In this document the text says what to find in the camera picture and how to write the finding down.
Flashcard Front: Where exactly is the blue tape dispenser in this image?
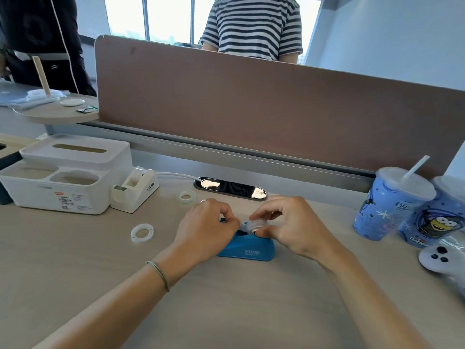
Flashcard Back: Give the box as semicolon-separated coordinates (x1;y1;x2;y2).
217;218;276;262

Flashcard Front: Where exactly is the glossy black desk outlet cover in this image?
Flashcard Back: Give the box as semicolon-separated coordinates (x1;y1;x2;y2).
193;177;268;200

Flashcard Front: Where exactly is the white cable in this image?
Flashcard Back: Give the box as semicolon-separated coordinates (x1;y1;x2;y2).
156;172;201;183

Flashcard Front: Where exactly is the white tape dispenser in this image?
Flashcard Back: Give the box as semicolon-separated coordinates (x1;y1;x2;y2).
110;166;160;214

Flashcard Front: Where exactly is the white game controller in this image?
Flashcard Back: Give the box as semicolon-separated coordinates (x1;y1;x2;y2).
418;239;465;299

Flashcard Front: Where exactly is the brown desk divider panel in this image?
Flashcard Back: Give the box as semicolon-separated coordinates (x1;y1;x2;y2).
94;35;465;179

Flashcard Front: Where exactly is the blue paper cup with lid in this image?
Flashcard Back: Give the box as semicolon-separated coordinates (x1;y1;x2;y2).
352;166;437;242

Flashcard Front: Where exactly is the person's left forearm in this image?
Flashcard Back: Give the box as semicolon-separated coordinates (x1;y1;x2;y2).
32;244;189;349

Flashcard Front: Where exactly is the white tissue box organizer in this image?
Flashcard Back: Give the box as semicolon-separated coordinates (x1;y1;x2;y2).
0;134;133;215

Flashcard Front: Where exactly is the person's left hand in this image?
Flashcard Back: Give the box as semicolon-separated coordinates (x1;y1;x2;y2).
168;198;241;279

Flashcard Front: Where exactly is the blue cartoon cup with lid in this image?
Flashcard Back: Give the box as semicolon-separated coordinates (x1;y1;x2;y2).
397;175;465;250

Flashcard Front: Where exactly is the grey divider base rail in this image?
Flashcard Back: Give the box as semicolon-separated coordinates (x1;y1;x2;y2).
47;121;376;194

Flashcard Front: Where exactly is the white straw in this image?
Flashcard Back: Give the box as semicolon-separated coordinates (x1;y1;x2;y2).
402;155;431;181

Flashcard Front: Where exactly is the thin green bracelet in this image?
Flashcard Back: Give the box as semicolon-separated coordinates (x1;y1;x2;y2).
146;260;171;293

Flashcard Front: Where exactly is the person's right hand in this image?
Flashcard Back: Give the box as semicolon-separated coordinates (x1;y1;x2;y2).
249;196;350;266

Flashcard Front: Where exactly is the person's right forearm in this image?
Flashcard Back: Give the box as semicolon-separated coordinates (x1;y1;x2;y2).
319;247;434;349

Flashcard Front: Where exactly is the round wooden tray stand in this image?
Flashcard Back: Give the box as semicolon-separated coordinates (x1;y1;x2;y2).
13;56;100;125

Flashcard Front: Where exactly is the white plastic tape core ring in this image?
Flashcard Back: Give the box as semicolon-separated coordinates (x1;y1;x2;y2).
130;223;155;246

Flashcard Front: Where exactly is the clear plastic wrap bundle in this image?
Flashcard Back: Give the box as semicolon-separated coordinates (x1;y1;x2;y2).
9;89;70;111

